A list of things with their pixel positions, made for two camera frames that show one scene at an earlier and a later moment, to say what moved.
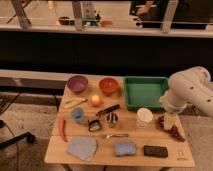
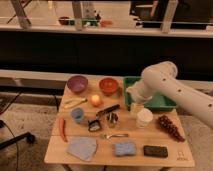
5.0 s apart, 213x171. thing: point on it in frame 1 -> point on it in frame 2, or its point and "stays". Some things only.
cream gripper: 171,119 -> 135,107
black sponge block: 157,151 stays
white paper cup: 143,117 stays
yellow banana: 74,101 stays
